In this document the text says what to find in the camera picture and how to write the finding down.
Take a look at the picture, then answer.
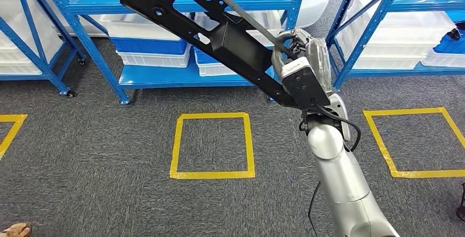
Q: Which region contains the blue metal shelf rack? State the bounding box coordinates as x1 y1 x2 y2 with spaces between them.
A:
34 0 310 105
0 0 86 98
325 0 465 91

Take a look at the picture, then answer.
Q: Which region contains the black stand foot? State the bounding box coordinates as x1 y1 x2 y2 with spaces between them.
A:
456 182 465 223

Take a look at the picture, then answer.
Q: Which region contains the person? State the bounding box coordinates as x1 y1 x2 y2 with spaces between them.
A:
0 222 33 237

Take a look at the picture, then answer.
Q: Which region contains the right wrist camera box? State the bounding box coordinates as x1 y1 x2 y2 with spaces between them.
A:
280 56 331 111

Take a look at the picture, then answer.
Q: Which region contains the yellow floor tape square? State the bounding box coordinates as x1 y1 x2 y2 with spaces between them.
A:
0 114 28 160
363 107 465 179
169 112 256 180

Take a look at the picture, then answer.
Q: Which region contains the black camera cable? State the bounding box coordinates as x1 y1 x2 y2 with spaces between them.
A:
298 99 362 237

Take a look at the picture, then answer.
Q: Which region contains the black plastic panel part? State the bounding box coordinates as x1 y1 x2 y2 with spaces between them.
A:
120 0 304 110

